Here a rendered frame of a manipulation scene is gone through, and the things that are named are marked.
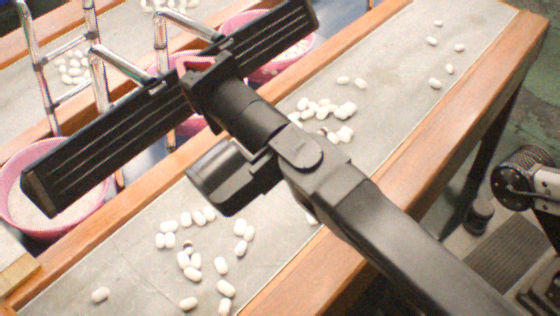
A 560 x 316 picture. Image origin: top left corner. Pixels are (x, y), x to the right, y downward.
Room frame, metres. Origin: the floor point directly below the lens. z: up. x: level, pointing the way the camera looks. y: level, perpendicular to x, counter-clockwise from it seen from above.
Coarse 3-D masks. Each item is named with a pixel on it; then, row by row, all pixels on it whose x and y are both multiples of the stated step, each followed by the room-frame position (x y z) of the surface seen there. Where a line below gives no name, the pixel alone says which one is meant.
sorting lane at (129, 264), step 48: (432, 0) 1.66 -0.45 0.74; (480, 0) 1.71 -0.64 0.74; (384, 48) 1.33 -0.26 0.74; (432, 48) 1.36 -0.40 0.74; (480, 48) 1.39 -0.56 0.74; (288, 96) 1.08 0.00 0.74; (336, 96) 1.09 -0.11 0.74; (384, 96) 1.11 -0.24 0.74; (432, 96) 1.13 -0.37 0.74; (240, 144) 0.90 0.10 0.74; (336, 144) 0.92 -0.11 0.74; (384, 144) 0.94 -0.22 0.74; (192, 192) 0.75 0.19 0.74; (288, 192) 0.77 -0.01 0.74; (144, 240) 0.61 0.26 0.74; (192, 240) 0.62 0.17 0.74; (240, 240) 0.64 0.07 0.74; (288, 240) 0.65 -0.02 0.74; (48, 288) 0.47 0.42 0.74; (96, 288) 0.49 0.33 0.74; (144, 288) 0.50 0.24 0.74; (192, 288) 0.52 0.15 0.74; (240, 288) 0.53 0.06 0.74
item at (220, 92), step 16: (224, 64) 0.52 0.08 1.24; (192, 80) 0.49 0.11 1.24; (208, 80) 0.50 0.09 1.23; (224, 80) 0.51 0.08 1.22; (240, 80) 0.52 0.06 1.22; (192, 96) 0.49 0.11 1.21; (208, 96) 0.50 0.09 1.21; (224, 96) 0.49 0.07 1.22; (240, 96) 0.49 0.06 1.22; (256, 96) 0.49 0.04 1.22; (208, 112) 0.49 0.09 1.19; (224, 112) 0.47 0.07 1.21; (240, 112) 0.46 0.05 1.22; (224, 128) 0.47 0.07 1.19
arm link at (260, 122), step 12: (252, 108) 0.47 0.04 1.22; (264, 108) 0.47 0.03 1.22; (240, 120) 0.46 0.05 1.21; (252, 120) 0.45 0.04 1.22; (264, 120) 0.45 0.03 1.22; (276, 120) 0.45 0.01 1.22; (288, 120) 0.46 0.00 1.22; (240, 132) 0.45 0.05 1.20; (252, 132) 0.44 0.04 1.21; (264, 132) 0.44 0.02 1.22; (276, 132) 0.44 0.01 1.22; (252, 144) 0.43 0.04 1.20; (264, 144) 0.43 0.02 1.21; (252, 156) 0.41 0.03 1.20
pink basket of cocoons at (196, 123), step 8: (168, 56) 1.17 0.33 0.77; (176, 56) 1.18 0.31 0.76; (192, 56) 1.20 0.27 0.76; (152, 64) 1.13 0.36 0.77; (152, 72) 1.12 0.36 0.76; (192, 120) 0.95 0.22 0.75; (200, 120) 0.96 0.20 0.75; (176, 128) 0.97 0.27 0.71; (184, 128) 0.96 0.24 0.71; (192, 128) 0.96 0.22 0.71; (200, 128) 0.97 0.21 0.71; (192, 136) 0.97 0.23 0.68
